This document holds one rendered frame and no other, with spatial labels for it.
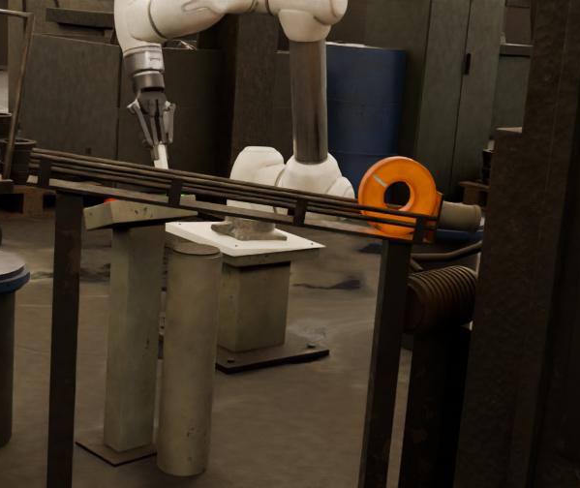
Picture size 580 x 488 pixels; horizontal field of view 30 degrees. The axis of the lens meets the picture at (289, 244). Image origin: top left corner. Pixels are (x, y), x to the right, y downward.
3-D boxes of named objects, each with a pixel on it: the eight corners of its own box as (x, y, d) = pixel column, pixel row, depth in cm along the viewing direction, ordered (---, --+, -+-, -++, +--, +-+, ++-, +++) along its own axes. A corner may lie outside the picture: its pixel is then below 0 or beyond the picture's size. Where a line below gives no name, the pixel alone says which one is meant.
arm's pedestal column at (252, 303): (153, 336, 345) (158, 242, 338) (252, 320, 370) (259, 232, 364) (227, 374, 315) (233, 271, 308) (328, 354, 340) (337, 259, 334)
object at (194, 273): (219, 469, 251) (233, 251, 240) (178, 481, 243) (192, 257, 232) (186, 450, 259) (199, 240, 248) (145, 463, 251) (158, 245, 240)
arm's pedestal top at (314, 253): (175, 243, 338) (176, 231, 337) (256, 236, 358) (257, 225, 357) (236, 267, 314) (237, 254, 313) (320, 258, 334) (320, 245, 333)
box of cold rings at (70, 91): (197, 174, 671) (205, 33, 652) (298, 202, 604) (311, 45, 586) (17, 185, 588) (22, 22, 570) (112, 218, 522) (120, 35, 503)
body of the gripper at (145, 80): (140, 71, 247) (147, 110, 247) (169, 72, 253) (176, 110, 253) (122, 78, 252) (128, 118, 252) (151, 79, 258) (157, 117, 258)
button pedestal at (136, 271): (187, 446, 262) (202, 197, 249) (105, 470, 245) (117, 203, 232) (147, 425, 273) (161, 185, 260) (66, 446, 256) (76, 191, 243)
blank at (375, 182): (402, 250, 219) (397, 246, 222) (451, 191, 218) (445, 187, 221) (347, 203, 214) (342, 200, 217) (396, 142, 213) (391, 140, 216)
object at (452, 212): (477, 236, 219) (483, 208, 218) (436, 230, 217) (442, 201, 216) (468, 230, 225) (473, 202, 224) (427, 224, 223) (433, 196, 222)
